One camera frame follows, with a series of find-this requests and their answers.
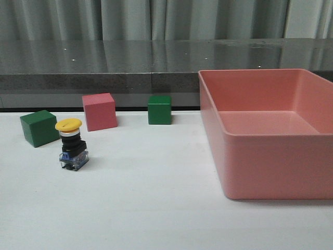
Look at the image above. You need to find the pink plastic bin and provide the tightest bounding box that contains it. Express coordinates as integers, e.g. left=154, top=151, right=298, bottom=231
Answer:
left=199, top=69, right=332, bottom=199

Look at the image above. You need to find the green cube far left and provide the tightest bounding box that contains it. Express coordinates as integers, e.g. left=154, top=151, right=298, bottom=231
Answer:
left=20, top=110, right=60, bottom=148

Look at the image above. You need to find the pink cube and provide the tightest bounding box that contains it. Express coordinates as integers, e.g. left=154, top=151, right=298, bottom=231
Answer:
left=82, top=93, right=118, bottom=132

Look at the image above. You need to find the grey curtain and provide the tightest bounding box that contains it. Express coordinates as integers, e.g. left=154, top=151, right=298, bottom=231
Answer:
left=1, top=1, right=332, bottom=41

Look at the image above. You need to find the dark glossy bench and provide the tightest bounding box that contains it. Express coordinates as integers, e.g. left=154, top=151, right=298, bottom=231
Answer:
left=1, top=39, right=332, bottom=112

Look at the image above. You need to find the yellow push button switch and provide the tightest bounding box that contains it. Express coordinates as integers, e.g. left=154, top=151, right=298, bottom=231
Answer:
left=55, top=118, right=89, bottom=171

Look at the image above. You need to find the green cube centre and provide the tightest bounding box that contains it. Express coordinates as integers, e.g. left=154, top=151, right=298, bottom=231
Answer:
left=148, top=95, right=172, bottom=124

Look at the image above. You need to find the green cube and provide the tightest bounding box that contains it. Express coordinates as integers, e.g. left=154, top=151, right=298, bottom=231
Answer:
left=20, top=110, right=60, bottom=148
left=148, top=95, right=172, bottom=124

